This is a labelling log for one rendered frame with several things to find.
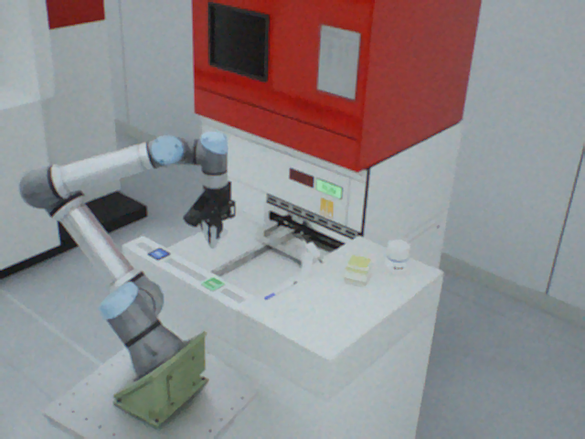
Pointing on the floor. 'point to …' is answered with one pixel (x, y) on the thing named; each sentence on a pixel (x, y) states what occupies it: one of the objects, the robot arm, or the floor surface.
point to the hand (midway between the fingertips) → (210, 245)
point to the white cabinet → (363, 383)
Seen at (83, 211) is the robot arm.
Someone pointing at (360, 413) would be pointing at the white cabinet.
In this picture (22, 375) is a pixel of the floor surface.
